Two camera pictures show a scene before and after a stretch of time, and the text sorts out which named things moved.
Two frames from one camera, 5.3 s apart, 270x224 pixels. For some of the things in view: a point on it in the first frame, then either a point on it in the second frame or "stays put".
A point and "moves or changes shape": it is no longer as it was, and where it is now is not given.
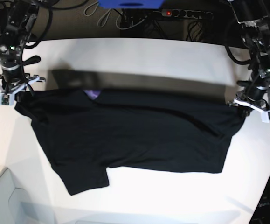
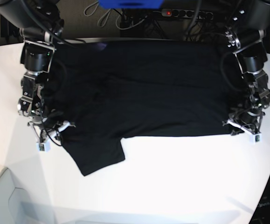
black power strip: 184,13 stays put
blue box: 131,4 stays put
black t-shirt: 88,120 moves or changes shape
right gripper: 253,97 -> 249,121
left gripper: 13,82 -> 50,129
